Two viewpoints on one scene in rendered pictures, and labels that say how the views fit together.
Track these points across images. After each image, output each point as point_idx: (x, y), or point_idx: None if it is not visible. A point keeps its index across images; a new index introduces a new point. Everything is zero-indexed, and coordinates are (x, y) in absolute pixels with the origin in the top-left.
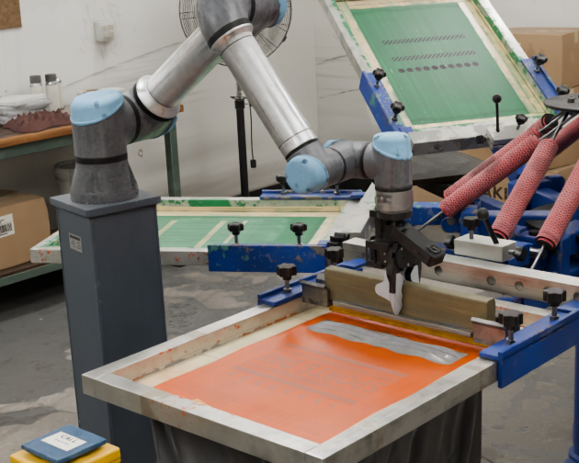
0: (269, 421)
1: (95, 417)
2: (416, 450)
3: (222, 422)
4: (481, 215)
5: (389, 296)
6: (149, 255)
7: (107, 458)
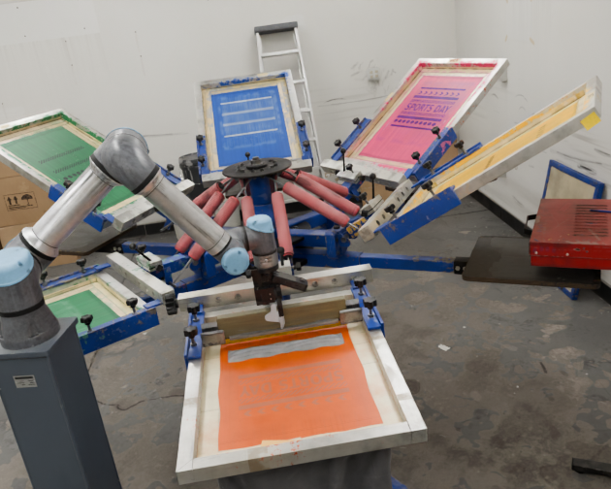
0: (331, 427)
1: None
2: None
3: (334, 442)
4: (282, 251)
5: (277, 319)
6: (80, 365)
7: None
